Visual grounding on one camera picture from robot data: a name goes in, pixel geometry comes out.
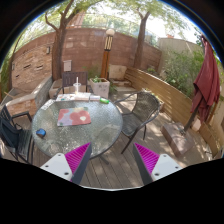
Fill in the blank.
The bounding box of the right tree trunk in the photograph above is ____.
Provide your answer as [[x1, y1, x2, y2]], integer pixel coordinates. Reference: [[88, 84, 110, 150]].
[[133, 8, 150, 68]]

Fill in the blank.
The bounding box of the white book on table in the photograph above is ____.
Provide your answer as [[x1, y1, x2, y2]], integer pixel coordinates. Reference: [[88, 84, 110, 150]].
[[74, 93, 91, 101]]

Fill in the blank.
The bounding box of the round glass patio table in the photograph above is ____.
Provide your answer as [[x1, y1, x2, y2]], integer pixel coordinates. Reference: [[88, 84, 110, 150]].
[[32, 100, 123, 158]]

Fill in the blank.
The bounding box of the clear plastic cup with straw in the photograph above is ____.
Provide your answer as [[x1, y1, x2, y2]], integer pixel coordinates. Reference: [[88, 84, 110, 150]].
[[73, 77, 81, 94]]

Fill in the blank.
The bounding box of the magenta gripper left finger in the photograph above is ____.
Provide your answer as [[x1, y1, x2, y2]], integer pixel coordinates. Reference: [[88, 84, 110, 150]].
[[41, 143, 92, 185]]

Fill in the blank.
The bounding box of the tree trunk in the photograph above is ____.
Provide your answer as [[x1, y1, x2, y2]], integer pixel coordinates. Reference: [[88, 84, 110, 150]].
[[133, 8, 150, 68], [45, 0, 88, 80]]

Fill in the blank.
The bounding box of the black patio chair left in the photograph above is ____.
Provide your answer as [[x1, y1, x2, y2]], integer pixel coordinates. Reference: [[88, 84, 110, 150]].
[[0, 105, 34, 164]]

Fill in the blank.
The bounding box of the green bottle lying down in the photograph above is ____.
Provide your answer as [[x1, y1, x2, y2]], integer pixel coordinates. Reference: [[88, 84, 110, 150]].
[[100, 98, 109, 104]]

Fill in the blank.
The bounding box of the square white planter box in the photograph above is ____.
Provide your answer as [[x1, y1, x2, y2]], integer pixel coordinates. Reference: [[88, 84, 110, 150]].
[[90, 78, 110, 98]]

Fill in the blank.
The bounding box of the colourful paper sheet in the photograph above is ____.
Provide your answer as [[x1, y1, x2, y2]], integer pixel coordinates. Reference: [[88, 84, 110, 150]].
[[56, 94, 75, 101]]

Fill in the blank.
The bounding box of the floral pink mouse pad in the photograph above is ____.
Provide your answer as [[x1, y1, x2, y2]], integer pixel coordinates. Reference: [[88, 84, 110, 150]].
[[57, 107, 91, 127]]

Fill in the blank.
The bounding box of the left tree trunk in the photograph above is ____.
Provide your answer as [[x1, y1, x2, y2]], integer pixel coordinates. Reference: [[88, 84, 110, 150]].
[[45, 0, 88, 80]]

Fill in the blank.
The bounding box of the blue computer mouse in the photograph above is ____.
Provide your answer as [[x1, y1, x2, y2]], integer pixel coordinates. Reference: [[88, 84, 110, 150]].
[[36, 128, 46, 138]]

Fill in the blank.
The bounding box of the closed red patio umbrella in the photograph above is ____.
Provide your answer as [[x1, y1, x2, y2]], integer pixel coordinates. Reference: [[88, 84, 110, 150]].
[[191, 36, 220, 123]]

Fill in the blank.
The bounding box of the concrete umbrella base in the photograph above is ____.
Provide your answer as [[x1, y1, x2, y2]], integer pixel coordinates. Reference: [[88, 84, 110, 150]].
[[161, 122, 194, 157]]

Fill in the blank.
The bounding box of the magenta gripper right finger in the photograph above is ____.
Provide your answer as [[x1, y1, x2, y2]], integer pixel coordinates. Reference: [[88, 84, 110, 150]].
[[133, 143, 182, 185]]

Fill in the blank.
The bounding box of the dark chair behind table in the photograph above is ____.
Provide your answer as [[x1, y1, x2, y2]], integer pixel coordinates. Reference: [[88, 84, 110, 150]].
[[53, 71, 92, 99]]

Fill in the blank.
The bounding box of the wooden slat fence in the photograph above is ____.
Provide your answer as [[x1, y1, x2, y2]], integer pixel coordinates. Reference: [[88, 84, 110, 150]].
[[123, 67, 223, 158]]

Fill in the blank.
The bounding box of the wicker patio chair right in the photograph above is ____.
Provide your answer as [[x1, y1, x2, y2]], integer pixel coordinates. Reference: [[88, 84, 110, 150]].
[[115, 91, 160, 153]]

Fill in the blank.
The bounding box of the garden lamp post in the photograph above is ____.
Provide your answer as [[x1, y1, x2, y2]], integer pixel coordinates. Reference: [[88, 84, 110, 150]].
[[100, 29, 115, 78]]

